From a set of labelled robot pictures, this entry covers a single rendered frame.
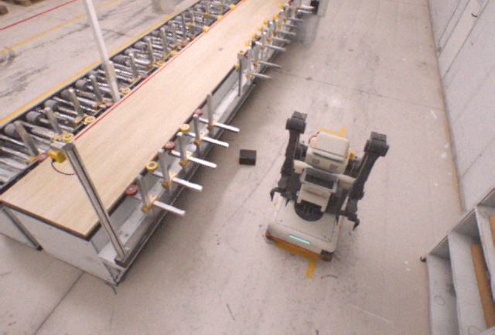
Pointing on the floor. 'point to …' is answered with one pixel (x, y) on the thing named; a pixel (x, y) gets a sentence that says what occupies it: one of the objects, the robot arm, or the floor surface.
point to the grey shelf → (461, 272)
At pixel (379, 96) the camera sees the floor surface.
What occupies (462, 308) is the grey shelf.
